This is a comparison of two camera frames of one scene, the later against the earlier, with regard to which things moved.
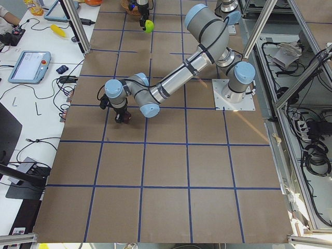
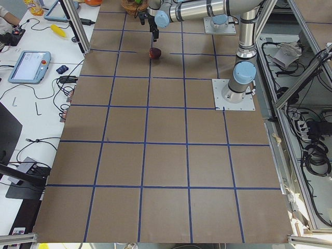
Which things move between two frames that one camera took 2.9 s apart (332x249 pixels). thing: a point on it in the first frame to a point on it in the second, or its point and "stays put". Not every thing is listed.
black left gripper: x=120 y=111 to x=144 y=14
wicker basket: x=125 y=5 stays put
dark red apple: x=127 y=117 to x=154 y=53
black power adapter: x=86 y=22 stays put
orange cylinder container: x=93 y=3 stays put
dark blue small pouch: x=62 y=69 stays put
